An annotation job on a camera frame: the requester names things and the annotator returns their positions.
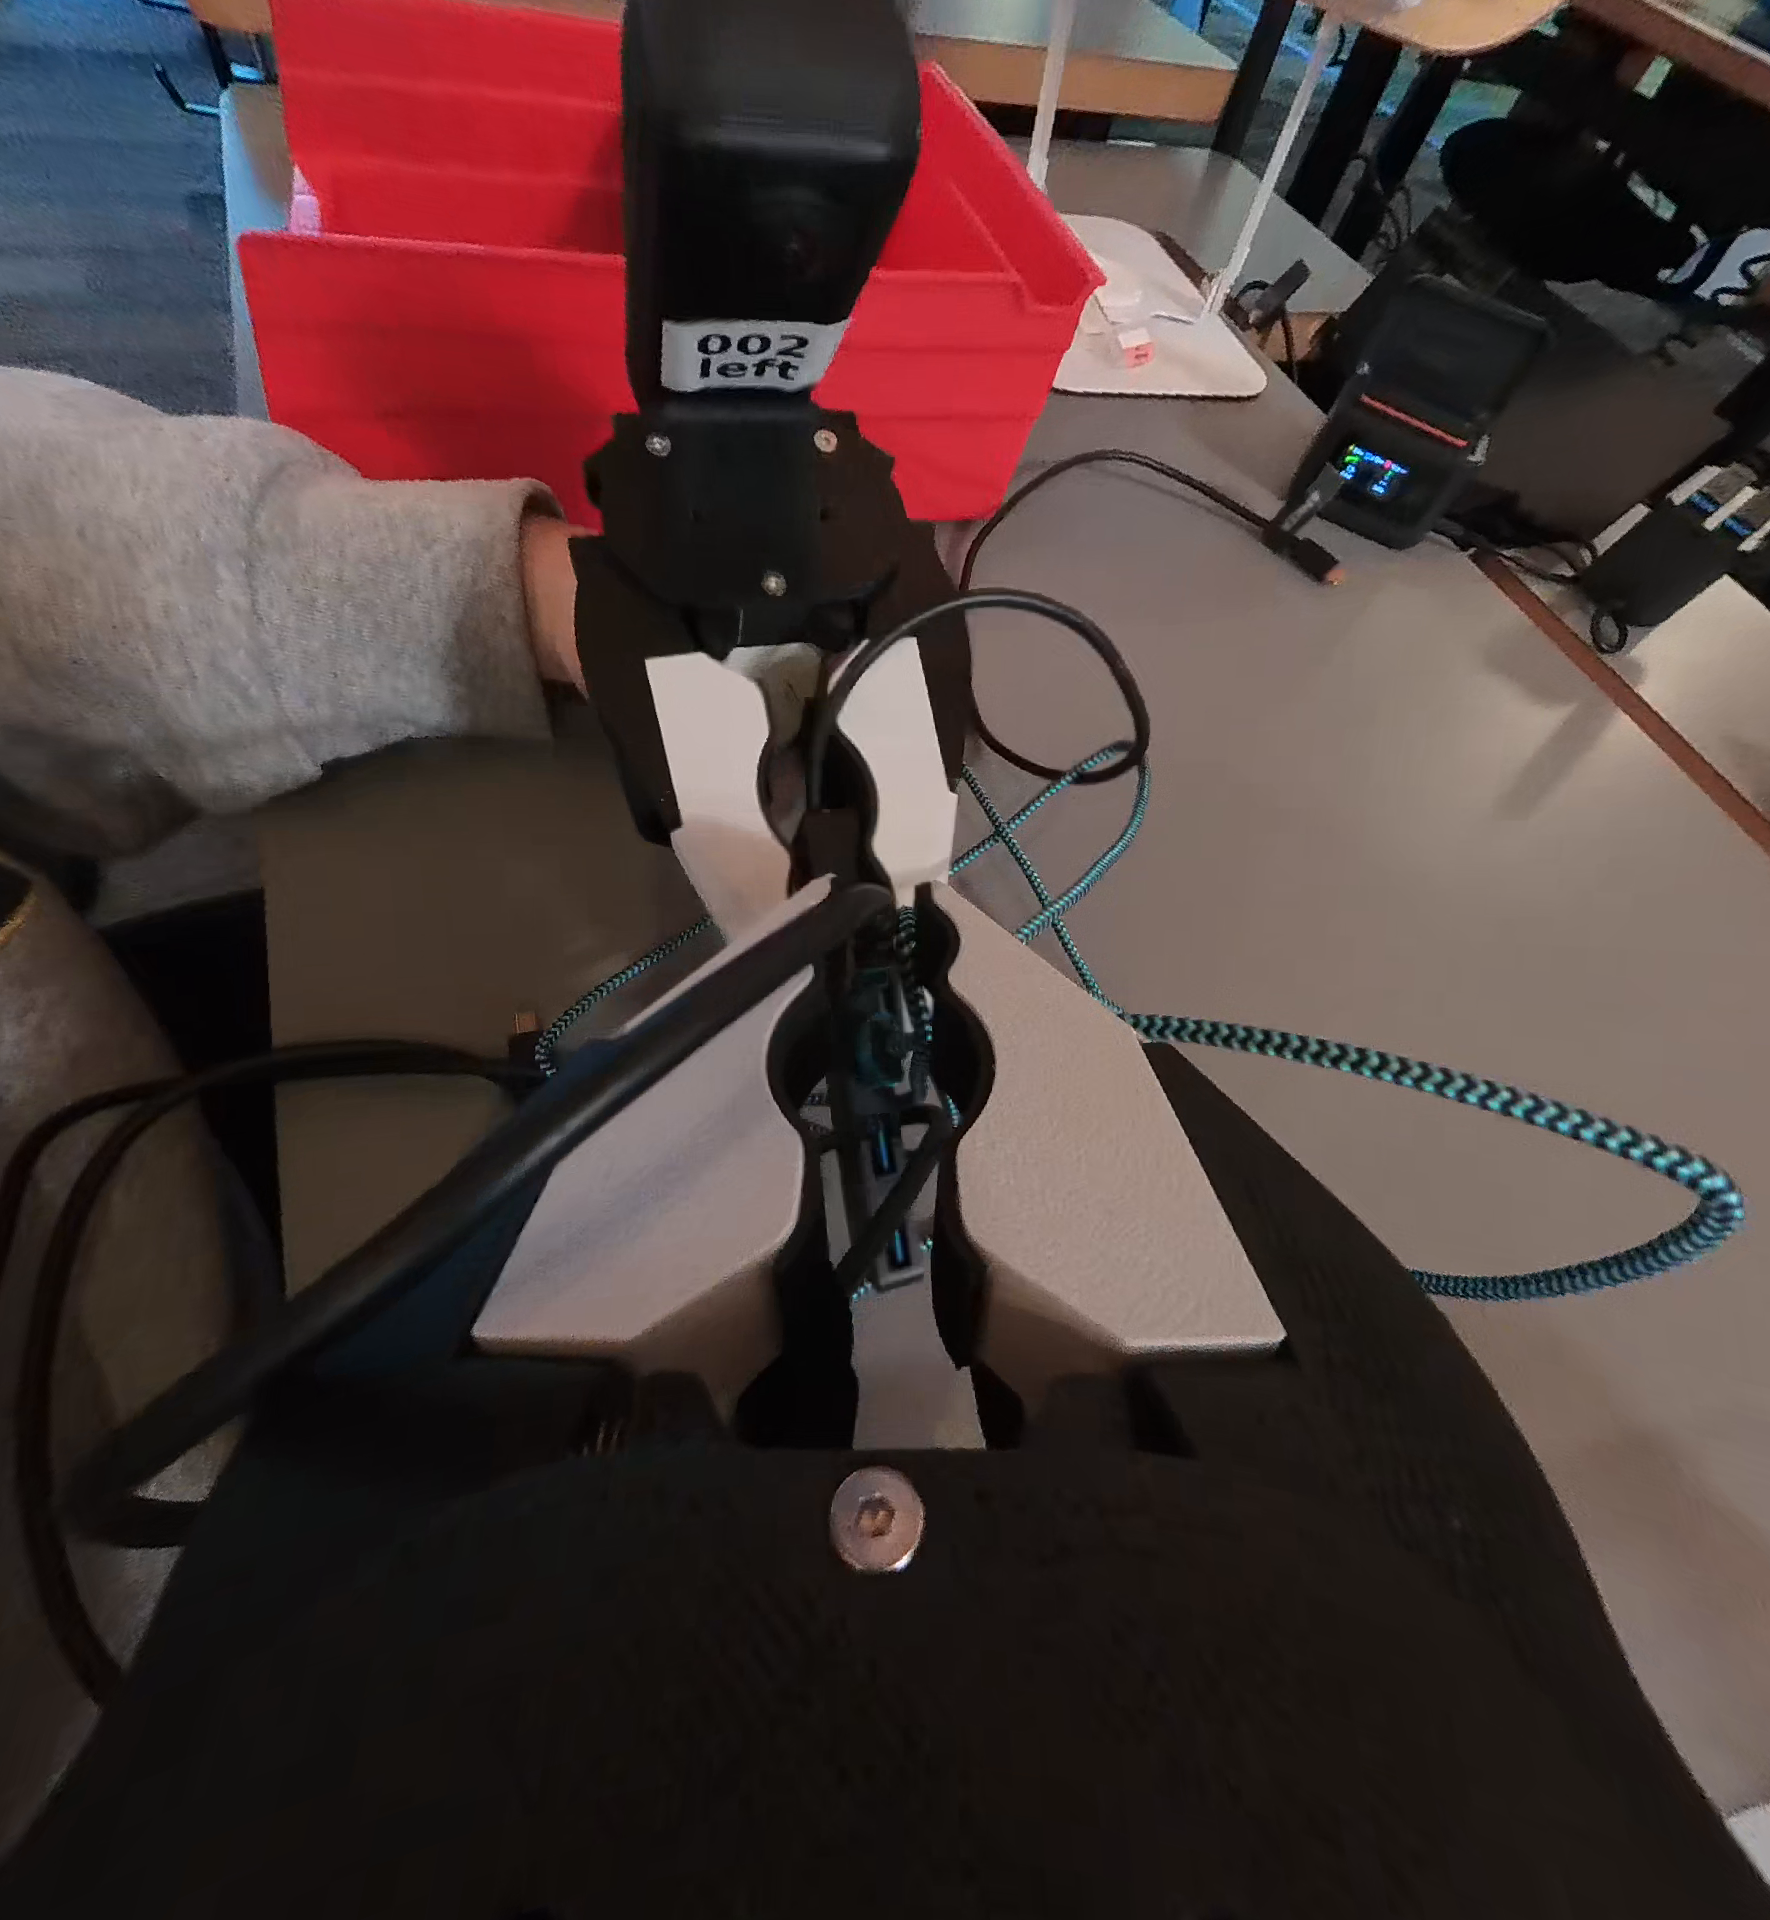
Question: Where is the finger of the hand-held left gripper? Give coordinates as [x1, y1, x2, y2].
[837, 643, 958, 885]
[644, 653, 811, 963]

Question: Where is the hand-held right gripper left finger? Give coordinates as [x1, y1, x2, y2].
[472, 877, 887, 1441]

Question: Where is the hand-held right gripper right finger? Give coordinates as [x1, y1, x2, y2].
[907, 883, 1290, 1419]

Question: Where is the thick black cable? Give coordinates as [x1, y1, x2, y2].
[0, 885, 900, 1698]

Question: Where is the usb hub with blue ports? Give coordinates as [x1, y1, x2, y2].
[809, 902, 978, 1298]

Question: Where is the red plastic bin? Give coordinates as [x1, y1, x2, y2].
[236, 0, 1109, 529]

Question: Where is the teal braided cable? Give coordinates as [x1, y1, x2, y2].
[503, 751, 1750, 1304]

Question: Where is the person's left forearm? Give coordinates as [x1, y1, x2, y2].
[0, 361, 565, 856]

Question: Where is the person's left hand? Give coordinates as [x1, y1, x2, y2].
[523, 518, 593, 700]

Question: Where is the black label printer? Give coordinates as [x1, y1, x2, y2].
[1284, 274, 1554, 554]

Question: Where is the black office chair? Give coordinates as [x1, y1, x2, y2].
[1440, 89, 1770, 364]

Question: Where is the black charging hub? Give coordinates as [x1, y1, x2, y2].
[1591, 456, 1770, 654]

